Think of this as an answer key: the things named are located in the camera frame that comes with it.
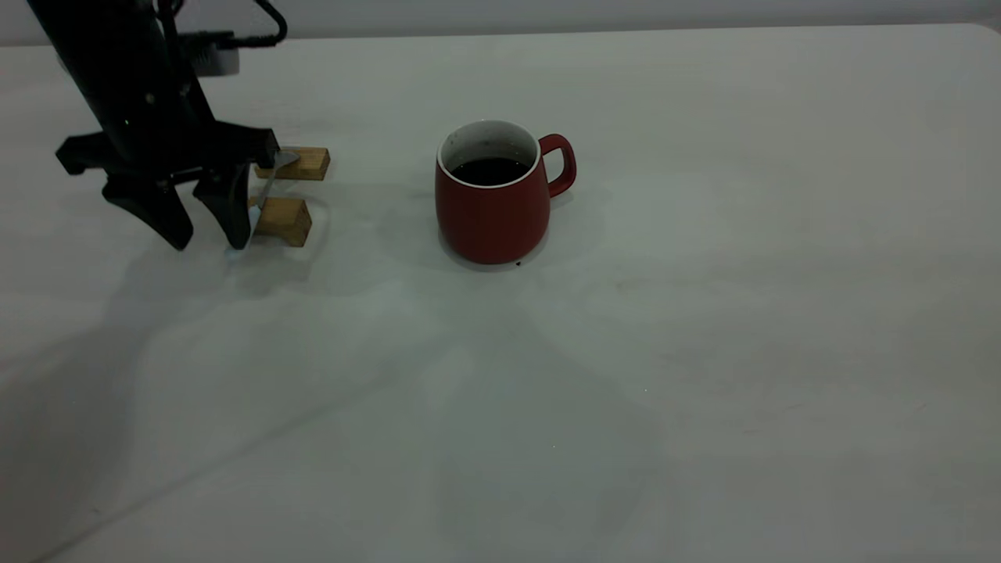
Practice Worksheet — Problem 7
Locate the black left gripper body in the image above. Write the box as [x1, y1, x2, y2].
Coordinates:
[56, 74, 280, 179]

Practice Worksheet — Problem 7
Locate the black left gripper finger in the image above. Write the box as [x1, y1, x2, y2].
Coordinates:
[196, 163, 253, 251]
[103, 176, 194, 251]

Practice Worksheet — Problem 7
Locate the metal spoon pale blue handle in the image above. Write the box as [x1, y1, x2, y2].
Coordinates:
[226, 151, 301, 257]

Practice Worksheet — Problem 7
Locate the red ceramic cup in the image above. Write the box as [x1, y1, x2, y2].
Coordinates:
[435, 119, 577, 265]

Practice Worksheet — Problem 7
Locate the dark coffee liquid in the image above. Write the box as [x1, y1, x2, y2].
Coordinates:
[450, 156, 533, 187]

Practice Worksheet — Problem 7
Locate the small wooden block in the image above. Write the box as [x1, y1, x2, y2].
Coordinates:
[254, 146, 331, 181]
[249, 197, 312, 248]

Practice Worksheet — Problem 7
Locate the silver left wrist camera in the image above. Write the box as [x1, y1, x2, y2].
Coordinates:
[184, 31, 240, 77]

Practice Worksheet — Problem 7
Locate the black camera cable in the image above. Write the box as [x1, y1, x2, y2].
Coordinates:
[156, 0, 288, 49]

